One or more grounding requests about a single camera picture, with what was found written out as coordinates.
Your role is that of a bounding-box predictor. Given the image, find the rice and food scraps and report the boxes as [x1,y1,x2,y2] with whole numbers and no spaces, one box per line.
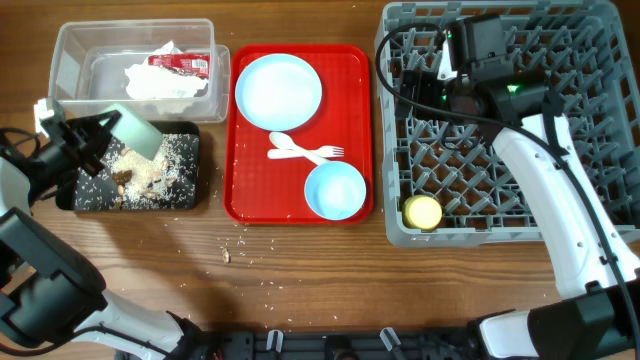
[74,133,200,211]

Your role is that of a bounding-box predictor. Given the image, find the red snack wrapper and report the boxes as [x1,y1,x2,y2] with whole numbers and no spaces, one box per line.
[147,53,210,78]

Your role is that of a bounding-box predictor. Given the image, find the large light blue plate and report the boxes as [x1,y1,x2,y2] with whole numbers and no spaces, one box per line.
[234,53,323,132]

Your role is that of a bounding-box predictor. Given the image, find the red serving tray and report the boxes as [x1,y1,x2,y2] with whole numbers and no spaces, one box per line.
[224,44,373,225]

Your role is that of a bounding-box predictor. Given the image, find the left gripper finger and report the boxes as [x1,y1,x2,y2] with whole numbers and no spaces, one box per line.
[80,143,108,176]
[74,110,122,143]

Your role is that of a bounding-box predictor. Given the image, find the grey dishwasher rack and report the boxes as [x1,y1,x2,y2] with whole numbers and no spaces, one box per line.
[374,1,639,247]

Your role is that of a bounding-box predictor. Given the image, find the black food waste tray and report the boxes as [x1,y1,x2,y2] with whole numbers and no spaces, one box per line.
[55,121,202,213]

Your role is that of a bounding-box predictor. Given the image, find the yellow plastic cup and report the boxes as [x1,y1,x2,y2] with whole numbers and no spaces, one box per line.
[402,195,443,230]

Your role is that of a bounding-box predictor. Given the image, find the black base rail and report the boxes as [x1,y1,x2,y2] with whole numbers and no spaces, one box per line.
[170,327,488,360]

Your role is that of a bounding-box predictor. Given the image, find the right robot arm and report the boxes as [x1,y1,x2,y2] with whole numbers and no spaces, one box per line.
[392,15,639,359]

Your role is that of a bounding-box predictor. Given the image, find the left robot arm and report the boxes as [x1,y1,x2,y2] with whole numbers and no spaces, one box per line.
[1,109,211,359]

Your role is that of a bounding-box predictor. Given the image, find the white plastic spoon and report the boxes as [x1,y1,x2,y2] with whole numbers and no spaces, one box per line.
[269,132,328,166]

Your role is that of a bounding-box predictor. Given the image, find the clear plastic waste bin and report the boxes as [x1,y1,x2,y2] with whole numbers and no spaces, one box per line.
[48,18,230,123]

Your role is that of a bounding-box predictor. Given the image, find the white napkin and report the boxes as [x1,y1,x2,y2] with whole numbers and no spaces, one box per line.
[124,41,209,100]

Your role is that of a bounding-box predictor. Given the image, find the green bowl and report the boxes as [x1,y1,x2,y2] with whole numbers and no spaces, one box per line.
[103,104,163,160]

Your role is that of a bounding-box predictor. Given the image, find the white plastic fork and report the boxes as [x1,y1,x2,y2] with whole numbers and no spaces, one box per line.
[266,145,346,161]

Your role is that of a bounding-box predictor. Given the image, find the food crumb on table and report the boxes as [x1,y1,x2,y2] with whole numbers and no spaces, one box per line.
[222,248,231,264]

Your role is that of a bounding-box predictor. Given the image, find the light blue bowl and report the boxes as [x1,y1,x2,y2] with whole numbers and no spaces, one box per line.
[304,161,367,221]

